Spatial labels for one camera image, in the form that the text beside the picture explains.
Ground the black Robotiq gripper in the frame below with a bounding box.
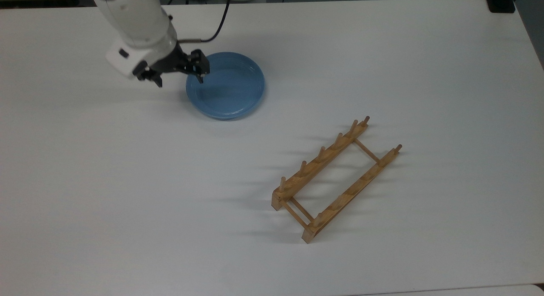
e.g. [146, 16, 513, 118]
[133, 45, 210, 88]

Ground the blue round plate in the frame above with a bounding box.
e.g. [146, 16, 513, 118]
[186, 52, 266, 120]

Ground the wooden plate rack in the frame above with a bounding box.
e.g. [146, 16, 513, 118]
[271, 116, 402, 244]

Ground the black table clamp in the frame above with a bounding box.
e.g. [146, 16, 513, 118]
[484, 0, 517, 14]

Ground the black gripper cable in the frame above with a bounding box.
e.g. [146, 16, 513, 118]
[178, 0, 233, 44]

